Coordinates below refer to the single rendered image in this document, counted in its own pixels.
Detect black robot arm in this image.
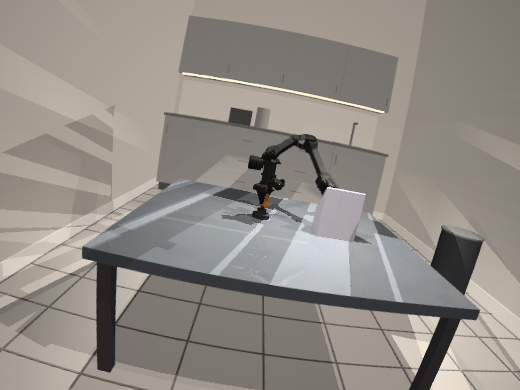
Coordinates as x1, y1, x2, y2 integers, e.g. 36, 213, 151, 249
248, 134, 339, 196

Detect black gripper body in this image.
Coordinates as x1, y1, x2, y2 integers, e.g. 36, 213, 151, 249
253, 171, 275, 192

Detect orange tapered knob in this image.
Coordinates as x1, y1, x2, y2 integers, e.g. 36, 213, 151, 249
259, 193, 269, 207

